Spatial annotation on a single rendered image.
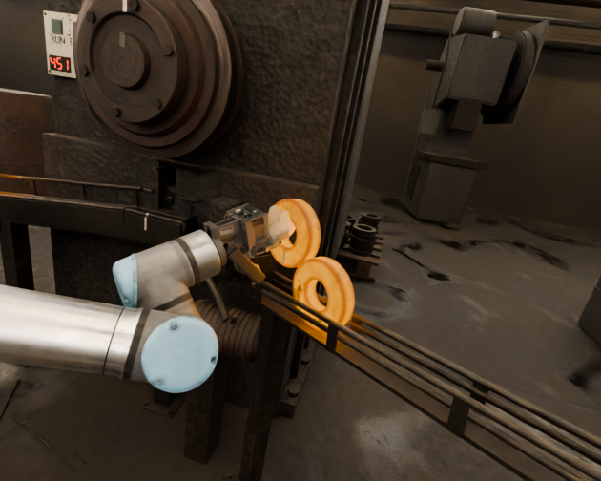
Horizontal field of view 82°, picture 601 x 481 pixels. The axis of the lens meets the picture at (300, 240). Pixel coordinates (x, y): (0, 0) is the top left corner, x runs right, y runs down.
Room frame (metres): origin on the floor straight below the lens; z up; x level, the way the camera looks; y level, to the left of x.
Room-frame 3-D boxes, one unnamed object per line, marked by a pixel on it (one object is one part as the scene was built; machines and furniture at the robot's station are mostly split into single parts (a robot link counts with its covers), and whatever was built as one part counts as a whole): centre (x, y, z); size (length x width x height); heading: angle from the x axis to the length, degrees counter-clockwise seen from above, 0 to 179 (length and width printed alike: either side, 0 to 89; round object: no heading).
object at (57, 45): (1.19, 0.78, 1.15); 0.26 x 0.02 x 0.18; 79
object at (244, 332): (0.82, 0.16, 0.27); 0.22 x 0.13 x 0.53; 79
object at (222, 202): (0.98, 0.23, 0.68); 0.11 x 0.08 x 0.24; 169
